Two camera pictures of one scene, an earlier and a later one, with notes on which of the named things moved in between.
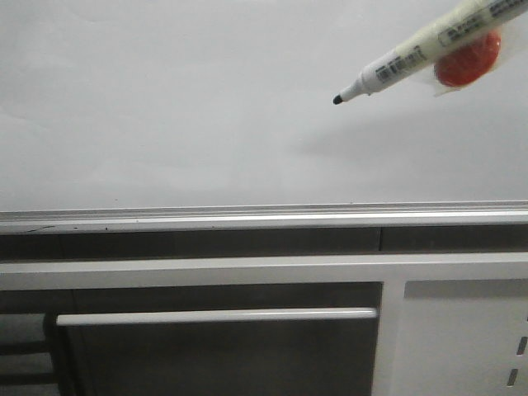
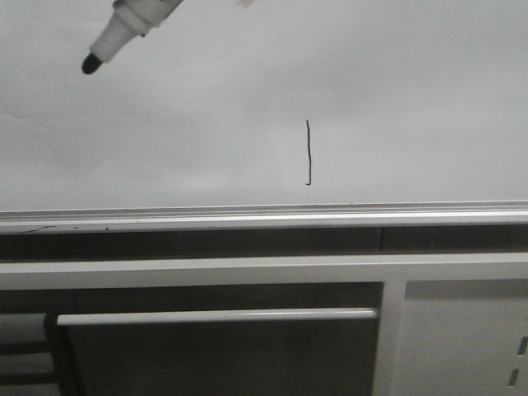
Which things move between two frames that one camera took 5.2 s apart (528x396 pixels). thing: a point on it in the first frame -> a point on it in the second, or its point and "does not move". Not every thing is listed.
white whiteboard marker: [472, 21] -> [134, 17]
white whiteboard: [210, 115] does not move
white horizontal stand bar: [117, 318] does not move
